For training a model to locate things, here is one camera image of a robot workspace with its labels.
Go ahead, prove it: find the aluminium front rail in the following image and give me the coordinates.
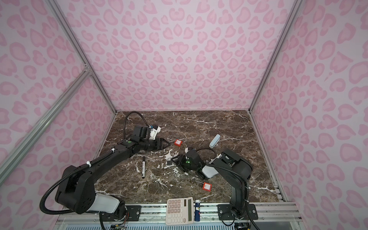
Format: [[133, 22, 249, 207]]
[[55, 198, 303, 230]]

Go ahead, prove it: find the pink white calculator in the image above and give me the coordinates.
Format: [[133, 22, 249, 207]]
[[165, 197, 195, 226]]

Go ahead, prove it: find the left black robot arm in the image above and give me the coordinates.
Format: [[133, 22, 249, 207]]
[[55, 126, 170, 218]]

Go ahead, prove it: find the light blue grey case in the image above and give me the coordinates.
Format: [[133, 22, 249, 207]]
[[209, 134, 220, 149]]

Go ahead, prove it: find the red padlock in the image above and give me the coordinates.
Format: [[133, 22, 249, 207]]
[[195, 178, 213, 192], [170, 136, 183, 147]]

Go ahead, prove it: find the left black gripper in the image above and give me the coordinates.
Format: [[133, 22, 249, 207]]
[[140, 137, 171, 151]]

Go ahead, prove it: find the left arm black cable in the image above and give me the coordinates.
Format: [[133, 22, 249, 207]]
[[39, 111, 151, 215]]

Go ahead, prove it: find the black marker pen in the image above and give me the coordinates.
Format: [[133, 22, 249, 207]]
[[141, 156, 146, 179]]

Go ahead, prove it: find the blue white glue stick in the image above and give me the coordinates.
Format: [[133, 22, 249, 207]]
[[195, 199, 200, 222]]

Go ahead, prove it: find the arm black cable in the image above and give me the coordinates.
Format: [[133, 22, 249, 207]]
[[39, 111, 151, 215], [195, 148, 261, 230]]

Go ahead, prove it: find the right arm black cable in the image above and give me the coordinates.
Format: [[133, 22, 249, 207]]
[[195, 148, 261, 230]]

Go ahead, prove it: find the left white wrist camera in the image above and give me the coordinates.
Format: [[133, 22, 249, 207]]
[[149, 125, 161, 140]]

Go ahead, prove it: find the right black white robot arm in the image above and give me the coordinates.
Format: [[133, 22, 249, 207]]
[[171, 147, 255, 220]]

